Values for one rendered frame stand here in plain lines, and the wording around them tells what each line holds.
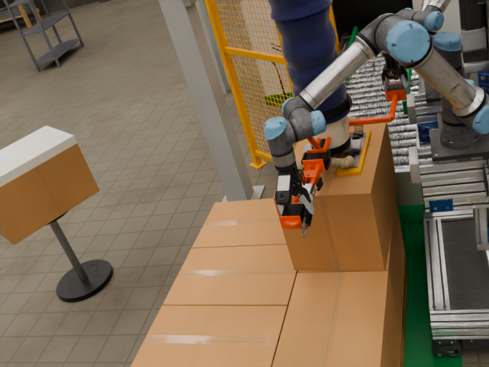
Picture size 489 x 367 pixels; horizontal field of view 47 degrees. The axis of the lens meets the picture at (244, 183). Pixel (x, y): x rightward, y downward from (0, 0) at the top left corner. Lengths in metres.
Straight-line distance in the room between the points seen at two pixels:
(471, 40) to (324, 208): 0.84
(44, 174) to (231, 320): 1.56
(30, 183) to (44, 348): 1.00
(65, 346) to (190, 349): 1.38
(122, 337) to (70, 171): 1.03
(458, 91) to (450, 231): 1.32
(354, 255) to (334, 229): 0.15
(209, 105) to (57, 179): 1.07
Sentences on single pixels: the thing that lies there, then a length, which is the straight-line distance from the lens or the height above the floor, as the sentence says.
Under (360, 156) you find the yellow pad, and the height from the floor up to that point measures 0.96.
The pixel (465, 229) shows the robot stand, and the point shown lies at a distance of 3.15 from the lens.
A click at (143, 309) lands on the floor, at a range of 3.54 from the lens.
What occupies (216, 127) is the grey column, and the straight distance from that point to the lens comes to 3.78.
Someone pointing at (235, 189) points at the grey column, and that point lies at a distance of 4.02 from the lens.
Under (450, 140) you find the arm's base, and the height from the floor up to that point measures 1.06.
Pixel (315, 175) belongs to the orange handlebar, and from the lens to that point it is 2.09.
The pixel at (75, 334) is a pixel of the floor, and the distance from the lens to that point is 3.64.
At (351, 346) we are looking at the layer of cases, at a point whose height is 0.54.
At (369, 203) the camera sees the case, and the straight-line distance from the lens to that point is 2.21.
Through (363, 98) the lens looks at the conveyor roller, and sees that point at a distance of 3.89.
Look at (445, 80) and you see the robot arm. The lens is 1.91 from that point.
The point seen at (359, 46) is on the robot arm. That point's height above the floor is 1.53.
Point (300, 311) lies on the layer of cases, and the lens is 2.34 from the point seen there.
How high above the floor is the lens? 2.16
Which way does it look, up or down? 30 degrees down
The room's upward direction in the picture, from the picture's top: 18 degrees counter-clockwise
